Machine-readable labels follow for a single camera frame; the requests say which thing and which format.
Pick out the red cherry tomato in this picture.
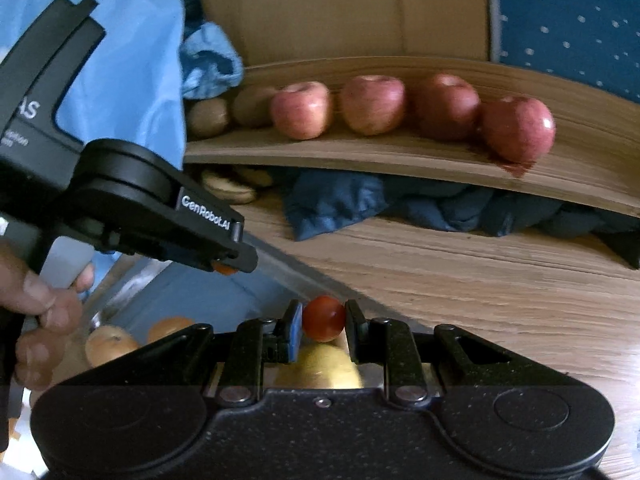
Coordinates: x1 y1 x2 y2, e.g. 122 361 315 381
302 295 346 342

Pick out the wooden cabinet panel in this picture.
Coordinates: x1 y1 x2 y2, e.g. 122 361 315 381
201 0 489 65

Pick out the curved wooden shelf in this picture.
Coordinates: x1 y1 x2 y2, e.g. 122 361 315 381
184 56 639 216

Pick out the pale orange round fruit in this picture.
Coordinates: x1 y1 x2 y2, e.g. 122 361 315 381
85 325 139 367

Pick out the red apple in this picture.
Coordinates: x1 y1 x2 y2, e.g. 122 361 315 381
340 75 406 136
270 81 334 141
480 96 556 164
412 73 482 142

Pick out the orange persimmon fruit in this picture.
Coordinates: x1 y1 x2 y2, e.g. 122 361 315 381
146 316 194 344

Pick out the person left hand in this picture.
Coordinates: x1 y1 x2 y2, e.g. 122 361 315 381
1 242 94 391

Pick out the stainless steel tray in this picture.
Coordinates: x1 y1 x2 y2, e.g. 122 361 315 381
79 231 432 391

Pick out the dark blue cloth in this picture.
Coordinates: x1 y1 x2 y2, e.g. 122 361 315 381
282 169 639 269

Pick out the brown kiwi left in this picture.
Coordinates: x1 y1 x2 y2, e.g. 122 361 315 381
186 98 230 139

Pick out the blue elastic sleeve cuff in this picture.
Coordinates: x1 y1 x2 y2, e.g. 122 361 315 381
179 21 244 101

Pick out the banana bunch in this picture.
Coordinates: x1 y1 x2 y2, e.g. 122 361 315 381
201 167 273 205

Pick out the brown kiwi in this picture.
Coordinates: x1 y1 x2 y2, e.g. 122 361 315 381
231 86 278 128
186 98 230 139

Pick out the blue striped garment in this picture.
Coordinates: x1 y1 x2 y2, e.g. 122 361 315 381
1 0 186 167

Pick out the small orange tangerine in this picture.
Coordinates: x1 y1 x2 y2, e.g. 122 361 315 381
212 261 238 276

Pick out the brown kiwi right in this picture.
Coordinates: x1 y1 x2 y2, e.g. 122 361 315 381
231 86 278 128

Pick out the blue dotted fabric panel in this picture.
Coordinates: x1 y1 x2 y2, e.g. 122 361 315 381
488 0 639 103

